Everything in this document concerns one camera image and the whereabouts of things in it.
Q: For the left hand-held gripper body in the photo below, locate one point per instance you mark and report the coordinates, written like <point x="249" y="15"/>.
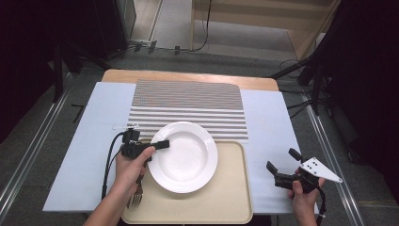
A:
<point x="131" y="149"/>

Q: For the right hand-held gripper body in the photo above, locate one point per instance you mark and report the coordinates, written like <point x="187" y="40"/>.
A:
<point x="320" y="169"/>

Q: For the white deep plate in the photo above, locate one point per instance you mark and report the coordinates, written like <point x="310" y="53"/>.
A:
<point x="188" y="160"/>

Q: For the beige plastic tray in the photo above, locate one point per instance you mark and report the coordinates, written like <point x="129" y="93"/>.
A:
<point x="226" y="194"/>

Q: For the person's left hand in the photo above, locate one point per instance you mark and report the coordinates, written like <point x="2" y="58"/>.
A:
<point x="130" y="172"/>

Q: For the person's right hand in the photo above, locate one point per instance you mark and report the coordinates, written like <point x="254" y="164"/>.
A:
<point x="306" y="202"/>

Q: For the striped woven placemat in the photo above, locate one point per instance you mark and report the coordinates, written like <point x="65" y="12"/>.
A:
<point x="188" y="100"/>

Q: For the black L-shaped bar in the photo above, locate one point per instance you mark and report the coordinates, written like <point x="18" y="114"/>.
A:
<point x="79" y="113"/>

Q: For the black tripod stand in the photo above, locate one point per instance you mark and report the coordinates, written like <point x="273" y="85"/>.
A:
<point x="316" y="88"/>

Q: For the small black floor block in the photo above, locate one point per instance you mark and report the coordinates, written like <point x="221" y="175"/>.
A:
<point x="138" y="47"/>
<point x="177" y="50"/>

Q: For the black metal stand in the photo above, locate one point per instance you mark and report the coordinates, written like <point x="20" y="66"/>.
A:
<point x="58" y="78"/>

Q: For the dark curtain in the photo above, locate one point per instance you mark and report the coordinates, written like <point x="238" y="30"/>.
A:
<point x="370" y="78"/>
<point x="25" y="47"/>

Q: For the black cabinet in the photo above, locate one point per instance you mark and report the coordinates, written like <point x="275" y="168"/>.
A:
<point x="109" y="25"/>

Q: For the metal floor rail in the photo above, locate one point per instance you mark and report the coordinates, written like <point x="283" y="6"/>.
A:
<point x="324" y="141"/>
<point x="34" y="147"/>

